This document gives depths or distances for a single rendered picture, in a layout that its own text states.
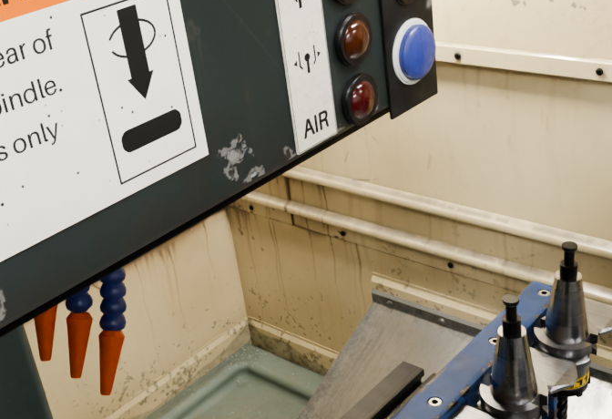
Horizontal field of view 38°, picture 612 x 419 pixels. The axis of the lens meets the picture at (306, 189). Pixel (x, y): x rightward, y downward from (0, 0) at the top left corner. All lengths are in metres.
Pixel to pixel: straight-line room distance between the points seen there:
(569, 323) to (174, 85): 0.63
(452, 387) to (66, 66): 0.61
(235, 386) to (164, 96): 1.64
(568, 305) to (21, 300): 0.66
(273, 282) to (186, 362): 0.25
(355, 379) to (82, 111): 1.31
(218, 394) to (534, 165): 0.92
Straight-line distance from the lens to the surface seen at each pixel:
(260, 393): 1.95
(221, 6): 0.38
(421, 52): 0.48
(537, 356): 0.93
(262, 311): 1.97
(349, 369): 1.63
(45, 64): 0.33
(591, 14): 1.24
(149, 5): 0.35
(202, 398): 1.94
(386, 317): 1.66
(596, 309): 1.00
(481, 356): 0.91
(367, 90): 0.45
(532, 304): 0.99
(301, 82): 0.42
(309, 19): 0.42
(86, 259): 0.36
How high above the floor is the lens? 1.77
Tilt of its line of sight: 25 degrees down
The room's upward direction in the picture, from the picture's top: 8 degrees counter-clockwise
